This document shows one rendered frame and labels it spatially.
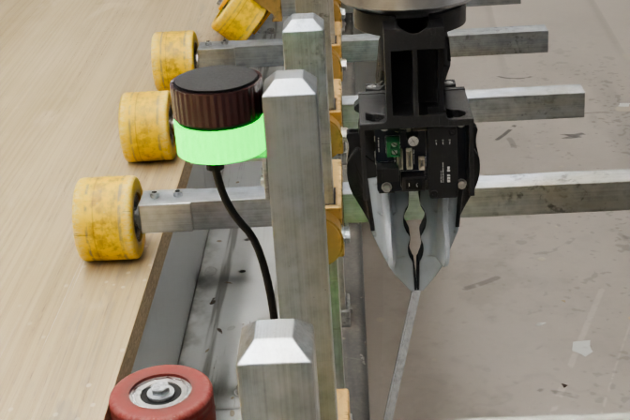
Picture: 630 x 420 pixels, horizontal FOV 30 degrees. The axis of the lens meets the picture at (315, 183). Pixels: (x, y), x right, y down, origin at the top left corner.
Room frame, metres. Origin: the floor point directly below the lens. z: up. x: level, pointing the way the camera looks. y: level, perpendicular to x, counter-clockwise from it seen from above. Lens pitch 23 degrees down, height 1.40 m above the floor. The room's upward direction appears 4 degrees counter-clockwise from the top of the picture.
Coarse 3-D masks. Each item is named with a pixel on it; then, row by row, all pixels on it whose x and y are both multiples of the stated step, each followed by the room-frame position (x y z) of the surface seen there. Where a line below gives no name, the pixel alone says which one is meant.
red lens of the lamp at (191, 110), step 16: (176, 96) 0.71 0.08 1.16; (192, 96) 0.70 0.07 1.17; (208, 96) 0.70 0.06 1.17; (224, 96) 0.70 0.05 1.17; (240, 96) 0.70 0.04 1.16; (256, 96) 0.71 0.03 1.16; (176, 112) 0.71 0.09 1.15; (192, 112) 0.70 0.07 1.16; (208, 112) 0.70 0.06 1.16; (224, 112) 0.70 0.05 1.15; (240, 112) 0.70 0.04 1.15; (256, 112) 0.71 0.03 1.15
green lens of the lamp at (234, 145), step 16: (176, 128) 0.71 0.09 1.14; (240, 128) 0.70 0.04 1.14; (256, 128) 0.71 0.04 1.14; (176, 144) 0.72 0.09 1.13; (192, 144) 0.70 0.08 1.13; (208, 144) 0.70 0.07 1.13; (224, 144) 0.70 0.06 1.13; (240, 144) 0.70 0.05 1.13; (256, 144) 0.71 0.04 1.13; (192, 160) 0.70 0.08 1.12; (208, 160) 0.70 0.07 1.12; (224, 160) 0.70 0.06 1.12; (240, 160) 0.70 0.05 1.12
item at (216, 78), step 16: (176, 80) 0.73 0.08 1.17; (192, 80) 0.72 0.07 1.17; (208, 80) 0.72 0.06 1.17; (224, 80) 0.72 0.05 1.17; (240, 80) 0.72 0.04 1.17; (256, 80) 0.72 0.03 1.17; (192, 128) 0.70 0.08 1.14; (208, 128) 0.70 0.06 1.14; (224, 128) 0.70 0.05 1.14; (256, 160) 0.71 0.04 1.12; (224, 192) 0.72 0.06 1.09; (240, 224) 0.72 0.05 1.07; (256, 240) 0.72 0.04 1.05; (272, 288) 0.72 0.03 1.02; (272, 304) 0.72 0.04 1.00
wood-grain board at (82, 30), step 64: (0, 0) 2.10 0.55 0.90; (64, 0) 2.07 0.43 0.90; (128, 0) 2.04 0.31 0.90; (192, 0) 2.01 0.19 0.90; (0, 64) 1.70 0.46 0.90; (64, 64) 1.68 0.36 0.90; (128, 64) 1.65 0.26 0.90; (0, 128) 1.41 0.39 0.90; (64, 128) 1.39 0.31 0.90; (0, 192) 1.20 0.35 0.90; (64, 192) 1.19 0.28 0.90; (0, 256) 1.04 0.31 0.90; (64, 256) 1.03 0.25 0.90; (0, 320) 0.91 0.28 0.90; (64, 320) 0.90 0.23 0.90; (128, 320) 0.89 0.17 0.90; (0, 384) 0.80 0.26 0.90; (64, 384) 0.80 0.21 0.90
